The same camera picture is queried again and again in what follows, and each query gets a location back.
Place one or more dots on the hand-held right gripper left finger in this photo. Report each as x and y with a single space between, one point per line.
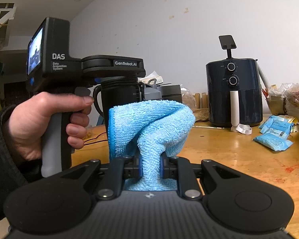
140 166

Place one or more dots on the white tube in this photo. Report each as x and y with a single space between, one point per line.
263 74

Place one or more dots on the person's left hand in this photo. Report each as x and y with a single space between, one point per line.
35 119

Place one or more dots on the clear plastic fruit box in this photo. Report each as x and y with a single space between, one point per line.
89 133

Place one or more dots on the white tissue pack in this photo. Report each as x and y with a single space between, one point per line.
154 78

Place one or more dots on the grey rice cooker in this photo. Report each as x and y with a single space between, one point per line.
169 92

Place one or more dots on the person's left forearm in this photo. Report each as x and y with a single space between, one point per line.
2 166

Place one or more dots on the black phone stand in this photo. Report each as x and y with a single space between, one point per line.
226 41

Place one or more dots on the blue microfiber cloth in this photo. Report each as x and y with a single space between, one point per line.
152 124

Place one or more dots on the white frame structure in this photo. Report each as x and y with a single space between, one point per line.
5 11

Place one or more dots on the thin wooden stick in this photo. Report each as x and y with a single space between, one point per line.
206 127

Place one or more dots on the crumpled clear plastic bag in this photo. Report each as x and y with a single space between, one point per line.
188 99

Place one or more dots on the wooden cutting boards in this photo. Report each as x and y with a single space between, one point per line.
201 100

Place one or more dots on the blue wrapped packet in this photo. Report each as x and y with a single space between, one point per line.
271 130
272 142
280 122

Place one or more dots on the black air fryer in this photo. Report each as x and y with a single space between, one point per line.
246 92

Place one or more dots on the white plastic loop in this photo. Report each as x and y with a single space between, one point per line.
241 129

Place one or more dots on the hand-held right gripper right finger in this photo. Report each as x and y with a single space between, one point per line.
162 166

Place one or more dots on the brown paper bag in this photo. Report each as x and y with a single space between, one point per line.
200 115

